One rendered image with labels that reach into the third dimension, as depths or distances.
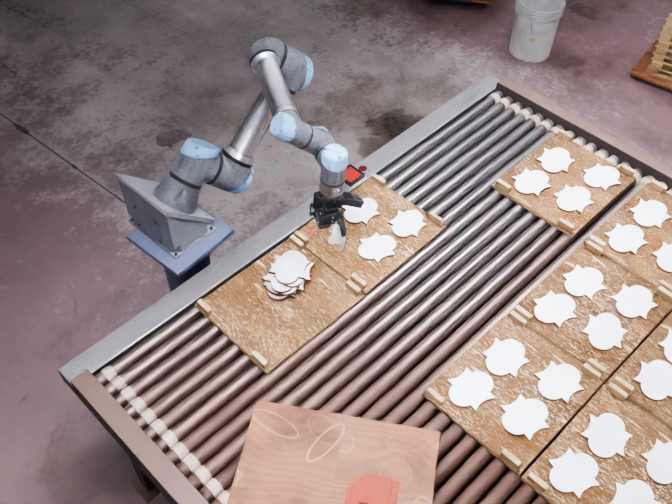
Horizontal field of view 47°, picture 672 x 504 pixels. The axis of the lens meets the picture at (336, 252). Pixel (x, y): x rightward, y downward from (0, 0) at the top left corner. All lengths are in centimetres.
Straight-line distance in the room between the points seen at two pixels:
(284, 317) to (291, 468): 56
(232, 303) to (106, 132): 234
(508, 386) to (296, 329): 66
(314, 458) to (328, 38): 357
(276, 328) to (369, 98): 253
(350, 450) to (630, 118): 327
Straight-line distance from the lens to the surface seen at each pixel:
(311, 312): 242
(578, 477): 223
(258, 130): 262
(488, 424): 226
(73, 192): 431
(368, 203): 271
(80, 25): 555
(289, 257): 246
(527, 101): 325
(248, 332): 239
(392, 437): 208
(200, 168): 258
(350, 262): 254
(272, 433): 209
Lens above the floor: 289
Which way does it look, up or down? 49 degrees down
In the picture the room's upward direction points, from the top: straight up
